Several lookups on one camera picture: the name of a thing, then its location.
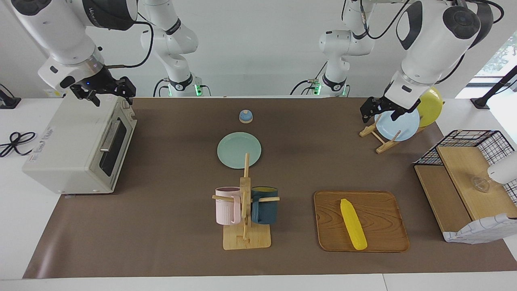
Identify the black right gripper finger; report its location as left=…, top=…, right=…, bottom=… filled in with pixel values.
left=82, top=92, right=101, bottom=108
left=121, top=76, right=137, bottom=107

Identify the beige toaster oven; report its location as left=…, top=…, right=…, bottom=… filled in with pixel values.
left=22, top=95, right=138, bottom=195

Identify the yellow corn cob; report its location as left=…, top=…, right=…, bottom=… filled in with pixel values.
left=340, top=198, right=368, bottom=251

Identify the green plate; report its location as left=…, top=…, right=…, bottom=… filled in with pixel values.
left=217, top=132, right=262, bottom=169

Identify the light blue plate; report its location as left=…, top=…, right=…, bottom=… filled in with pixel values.
left=375, top=108, right=420, bottom=141

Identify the wooden plate rack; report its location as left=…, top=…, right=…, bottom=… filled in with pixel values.
left=359, top=121, right=429, bottom=154

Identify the yellow plate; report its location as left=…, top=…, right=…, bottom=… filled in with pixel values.
left=416, top=86, right=443, bottom=128

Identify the black table clamp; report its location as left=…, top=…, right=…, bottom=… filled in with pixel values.
left=0, top=84, right=21, bottom=110

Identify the brown table mat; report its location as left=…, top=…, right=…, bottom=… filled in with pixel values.
left=22, top=97, right=517, bottom=279

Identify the black angled stand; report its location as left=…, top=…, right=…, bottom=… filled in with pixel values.
left=471, top=65, right=517, bottom=110

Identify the wooden serving tray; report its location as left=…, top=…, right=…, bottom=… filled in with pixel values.
left=314, top=191, right=410, bottom=253

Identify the small clear glass item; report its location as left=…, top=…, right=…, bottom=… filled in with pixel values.
left=471, top=175, right=492, bottom=193

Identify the window with greenery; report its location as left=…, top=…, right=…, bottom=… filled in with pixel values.
left=475, top=32, right=517, bottom=78

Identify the white rounded device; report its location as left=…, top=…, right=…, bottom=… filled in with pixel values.
left=488, top=152, right=517, bottom=185

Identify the dark blue mug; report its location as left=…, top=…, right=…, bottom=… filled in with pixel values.
left=251, top=186, right=279, bottom=225

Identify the pink mug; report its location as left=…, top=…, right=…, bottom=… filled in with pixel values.
left=214, top=187, right=242, bottom=226

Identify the wooden mug tree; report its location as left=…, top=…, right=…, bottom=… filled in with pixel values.
left=212, top=152, right=280, bottom=250

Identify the black base cable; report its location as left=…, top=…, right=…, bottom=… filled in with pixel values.
left=290, top=79, right=320, bottom=96
left=152, top=78, right=169, bottom=97

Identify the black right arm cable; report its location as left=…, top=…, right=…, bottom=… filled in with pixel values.
left=106, top=20, right=154, bottom=69

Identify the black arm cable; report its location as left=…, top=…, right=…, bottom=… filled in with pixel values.
left=438, top=53, right=465, bottom=84
left=106, top=20, right=154, bottom=69

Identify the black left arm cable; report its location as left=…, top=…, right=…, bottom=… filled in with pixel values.
left=438, top=53, right=465, bottom=84

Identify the black wire basket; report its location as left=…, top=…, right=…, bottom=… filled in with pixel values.
left=414, top=129, right=517, bottom=202

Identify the black coiled cable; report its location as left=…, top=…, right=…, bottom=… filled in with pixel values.
left=0, top=131, right=37, bottom=158

